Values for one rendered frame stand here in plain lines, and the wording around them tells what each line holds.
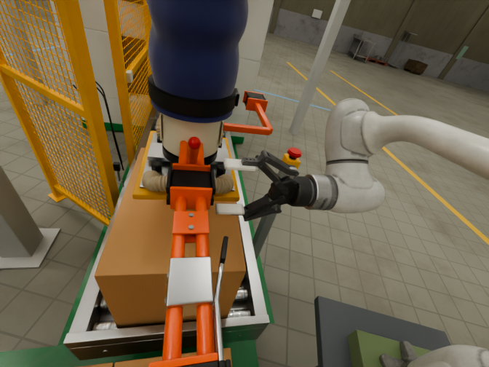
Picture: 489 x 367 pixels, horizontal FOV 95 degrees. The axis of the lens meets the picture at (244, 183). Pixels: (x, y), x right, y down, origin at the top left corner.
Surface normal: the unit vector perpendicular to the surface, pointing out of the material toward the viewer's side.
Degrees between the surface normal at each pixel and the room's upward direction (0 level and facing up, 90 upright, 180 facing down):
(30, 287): 0
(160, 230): 0
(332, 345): 0
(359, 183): 40
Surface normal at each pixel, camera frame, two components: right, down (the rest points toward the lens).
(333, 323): 0.20, -0.75
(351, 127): -0.71, -0.09
